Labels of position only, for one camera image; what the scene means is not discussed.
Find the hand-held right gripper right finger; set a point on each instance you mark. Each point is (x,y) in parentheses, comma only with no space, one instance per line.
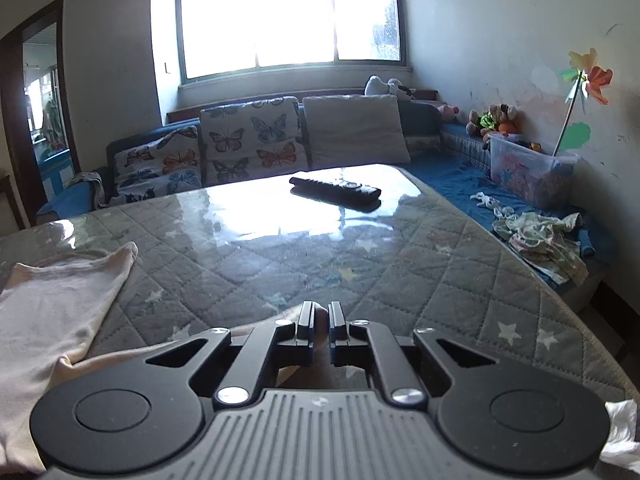
(334,319)

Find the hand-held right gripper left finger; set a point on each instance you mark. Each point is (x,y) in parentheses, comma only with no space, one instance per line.
(311,319)

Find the pale pink garment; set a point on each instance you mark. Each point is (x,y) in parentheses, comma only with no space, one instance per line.
(47,310)

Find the crumpled patterned clothes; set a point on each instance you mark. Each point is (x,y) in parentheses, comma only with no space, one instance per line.
(542,242)

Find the grey quilted star tablecloth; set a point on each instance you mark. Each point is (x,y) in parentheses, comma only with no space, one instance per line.
(310,255)

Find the black remote control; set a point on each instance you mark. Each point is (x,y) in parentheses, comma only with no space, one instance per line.
(336,189)

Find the butterfly print cushion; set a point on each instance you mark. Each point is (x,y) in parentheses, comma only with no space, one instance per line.
(159,164)
(252,141)

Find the small white patterned cloth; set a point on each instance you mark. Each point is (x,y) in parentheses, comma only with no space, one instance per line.
(487,202)

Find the plain beige cushion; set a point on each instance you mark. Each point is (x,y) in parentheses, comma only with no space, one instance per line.
(356,127)

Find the blue sofa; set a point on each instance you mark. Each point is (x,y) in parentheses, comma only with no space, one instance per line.
(450,160)

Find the pink plush toy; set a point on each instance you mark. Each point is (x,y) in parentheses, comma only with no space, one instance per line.
(449,111)

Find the white plush toy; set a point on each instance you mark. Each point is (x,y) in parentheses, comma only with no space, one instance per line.
(387,87)

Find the clear plastic storage box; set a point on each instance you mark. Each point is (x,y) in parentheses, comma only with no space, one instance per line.
(530,170)

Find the brown plush toy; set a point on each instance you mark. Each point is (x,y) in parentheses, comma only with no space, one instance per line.
(495,117)

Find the window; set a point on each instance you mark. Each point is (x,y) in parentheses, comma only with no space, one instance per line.
(290,15)

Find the white crumpled tissue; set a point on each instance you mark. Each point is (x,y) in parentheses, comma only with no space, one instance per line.
(620,430)

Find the colourful paper pinwheel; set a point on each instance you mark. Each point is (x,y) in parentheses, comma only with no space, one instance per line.
(586,80)

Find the dark wooden door frame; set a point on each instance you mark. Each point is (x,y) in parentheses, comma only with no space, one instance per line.
(35,110)

